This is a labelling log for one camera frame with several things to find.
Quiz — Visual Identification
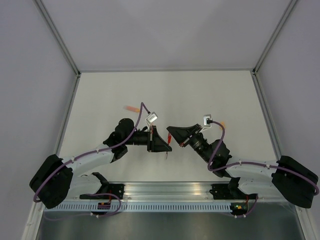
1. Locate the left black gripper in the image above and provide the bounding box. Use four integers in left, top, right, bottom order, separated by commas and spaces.
124, 124, 172, 152

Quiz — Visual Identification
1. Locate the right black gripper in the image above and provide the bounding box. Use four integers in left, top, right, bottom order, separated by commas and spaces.
166, 124, 212, 165

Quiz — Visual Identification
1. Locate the orange marker cap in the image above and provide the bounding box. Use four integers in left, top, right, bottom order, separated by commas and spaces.
219, 121, 226, 130

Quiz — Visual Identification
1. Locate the orange marker pen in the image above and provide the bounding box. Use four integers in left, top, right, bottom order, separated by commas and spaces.
124, 105, 140, 113

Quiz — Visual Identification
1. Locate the red grip clear pen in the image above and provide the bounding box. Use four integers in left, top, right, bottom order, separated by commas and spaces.
165, 138, 171, 159

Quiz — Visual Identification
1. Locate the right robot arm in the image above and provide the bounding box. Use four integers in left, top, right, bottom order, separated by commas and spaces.
167, 118, 320, 209

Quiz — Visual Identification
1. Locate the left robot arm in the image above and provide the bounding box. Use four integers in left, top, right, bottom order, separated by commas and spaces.
29, 118, 172, 209

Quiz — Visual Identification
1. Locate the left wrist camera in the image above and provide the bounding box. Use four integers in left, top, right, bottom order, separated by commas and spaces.
145, 112, 158, 131

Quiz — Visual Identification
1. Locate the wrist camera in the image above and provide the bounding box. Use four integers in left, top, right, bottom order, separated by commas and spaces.
200, 114, 213, 132
145, 112, 158, 131

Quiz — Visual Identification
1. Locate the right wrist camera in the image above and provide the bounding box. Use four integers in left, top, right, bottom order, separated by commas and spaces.
200, 114, 213, 132

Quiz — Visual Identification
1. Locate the aluminium mounting rail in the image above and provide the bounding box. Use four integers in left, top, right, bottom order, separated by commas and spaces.
37, 181, 307, 202

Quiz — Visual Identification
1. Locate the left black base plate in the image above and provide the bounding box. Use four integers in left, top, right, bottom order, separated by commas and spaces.
79, 183, 125, 201

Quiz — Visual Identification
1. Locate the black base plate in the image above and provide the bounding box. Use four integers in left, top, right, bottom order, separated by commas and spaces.
209, 183, 236, 200
79, 183, 125, 201

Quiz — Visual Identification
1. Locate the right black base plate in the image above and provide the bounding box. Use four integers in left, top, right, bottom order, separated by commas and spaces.
209, 183, 236, 200

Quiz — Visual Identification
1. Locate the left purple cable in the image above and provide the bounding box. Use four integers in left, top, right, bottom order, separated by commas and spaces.
33, 101, 151, 203

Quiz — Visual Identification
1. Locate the white slotted cable duct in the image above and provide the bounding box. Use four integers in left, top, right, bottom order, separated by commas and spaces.
45, 201, 232, 213

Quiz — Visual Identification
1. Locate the right aluminium frame post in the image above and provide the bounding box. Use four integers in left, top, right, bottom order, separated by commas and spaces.
251, 0, 300, 76

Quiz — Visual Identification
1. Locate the aluminium frame post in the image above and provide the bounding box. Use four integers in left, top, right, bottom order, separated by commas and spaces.
251, 0, 300, 76
32, 0, 81, 78

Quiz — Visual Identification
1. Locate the left aluminium frame post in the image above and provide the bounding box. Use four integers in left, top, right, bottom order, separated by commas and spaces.
32, 0, 81, 78

